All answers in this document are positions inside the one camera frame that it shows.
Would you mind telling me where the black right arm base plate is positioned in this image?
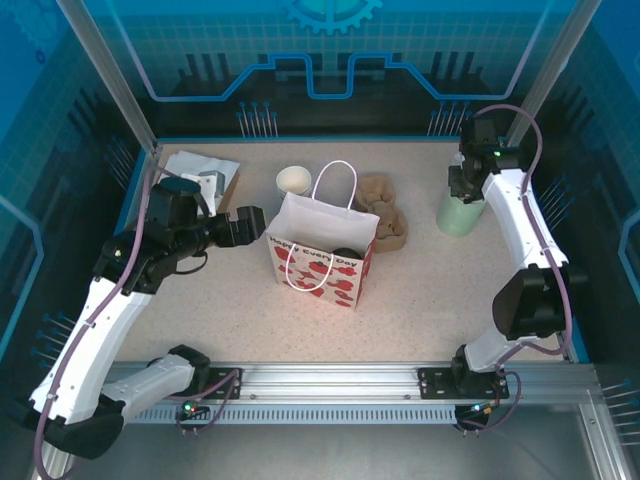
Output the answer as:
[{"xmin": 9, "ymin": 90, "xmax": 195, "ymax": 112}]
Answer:
[{"xmin": 417, "ymin": 366, "xmax": 511, "ymax": 401}]

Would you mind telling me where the right green lit connector board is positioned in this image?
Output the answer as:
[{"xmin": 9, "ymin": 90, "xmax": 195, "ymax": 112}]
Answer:
[{"xmin": 457, "ymin": 399, "xmax": 501, "ymax": 426}]

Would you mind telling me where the mint green holder cup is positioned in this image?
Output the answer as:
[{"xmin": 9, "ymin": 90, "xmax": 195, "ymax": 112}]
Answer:
[{"xmin": 436, "ymin": 192, "xmax": 487, "ymax": 240}]

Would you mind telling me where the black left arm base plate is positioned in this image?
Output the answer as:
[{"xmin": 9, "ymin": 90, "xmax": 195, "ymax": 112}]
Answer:
[{"xmin": 197, "ymin": 367, "xmax": 245, "ymax": 401}]

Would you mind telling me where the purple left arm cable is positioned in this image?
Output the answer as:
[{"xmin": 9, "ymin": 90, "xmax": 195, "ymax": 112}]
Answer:
[{"xmin": 32, "ymin": 164, "xmax": 242, "ymax": 480}]

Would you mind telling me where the thin black left camera cable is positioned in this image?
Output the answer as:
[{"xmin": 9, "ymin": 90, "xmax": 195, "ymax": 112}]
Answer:
[{"xmin": 172, "ymin": 249, "xmax": 209, "ymax": 276}]

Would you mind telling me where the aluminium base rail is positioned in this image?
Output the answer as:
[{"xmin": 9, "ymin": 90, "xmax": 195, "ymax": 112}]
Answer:
[{"xmin": 107, "ymin": 360, "xmax": 601, "ymax": 404}]

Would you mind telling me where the brown pulp cup carrier stack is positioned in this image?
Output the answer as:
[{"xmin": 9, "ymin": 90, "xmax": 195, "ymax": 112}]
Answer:
[{"xmin": 355, "ymin": 173, "xmax": 409, "ymax": 254}]

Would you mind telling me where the left green lit connector board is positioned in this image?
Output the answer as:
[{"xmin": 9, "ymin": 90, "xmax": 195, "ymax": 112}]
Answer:
[{"xmin": 174, "ymin": 399, "xmax": 211, "ymax": 421}]

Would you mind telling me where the stack of white napkins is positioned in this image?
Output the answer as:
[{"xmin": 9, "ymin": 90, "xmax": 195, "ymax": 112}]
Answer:
[{"xmin": 164, "ymin": 151, "xmax": 240, "ymax": 184}]

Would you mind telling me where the stack of green paper cups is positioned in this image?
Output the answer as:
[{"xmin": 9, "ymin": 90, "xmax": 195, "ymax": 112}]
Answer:
[{"xmin": 275, "ymin": 166, "xmax": 314, "ymax": 201}]

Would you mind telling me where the green lit connector board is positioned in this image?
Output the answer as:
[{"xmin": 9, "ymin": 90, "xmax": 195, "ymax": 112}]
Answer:
[
  {"xmin": 174, "ymin": 399, "xmax": 211, "ymax": 421},
  {"xmin": 457, "ymin": 399, "xmax": 501, "ymax": 426}
]

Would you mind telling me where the aluminium frame post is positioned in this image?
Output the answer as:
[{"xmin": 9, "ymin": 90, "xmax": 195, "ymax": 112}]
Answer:
[
  {"xmin": 54, "ymin": 0, "xmax": 162, "ymax": 156},
  {"xmin": 502, "ymin": 0, "xmax": 606, "ymax": 154}
]

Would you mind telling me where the left aluminium frame post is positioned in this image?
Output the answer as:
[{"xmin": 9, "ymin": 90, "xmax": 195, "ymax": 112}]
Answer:
[{"xmin": 54, "ymin": 0, "xmax": 162, "ymax": 156}]

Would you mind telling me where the white red paper gift bag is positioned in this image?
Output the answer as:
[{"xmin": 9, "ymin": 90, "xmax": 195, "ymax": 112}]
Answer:
[{"xmin": 264, "ymin": 159, "xmax": 380, "ymax": 312}]

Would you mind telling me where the grey slotted cable duct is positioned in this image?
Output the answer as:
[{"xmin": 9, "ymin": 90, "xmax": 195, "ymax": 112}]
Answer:
[{"xmin": 124, "ymin": 405, "xmax": 464, "ymax": 426}]

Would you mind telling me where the right aluminium frame post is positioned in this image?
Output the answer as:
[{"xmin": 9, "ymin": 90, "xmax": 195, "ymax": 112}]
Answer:
[{"xmin": 502, "ymin": 0, "xmax": 606, "ymax": 154}]

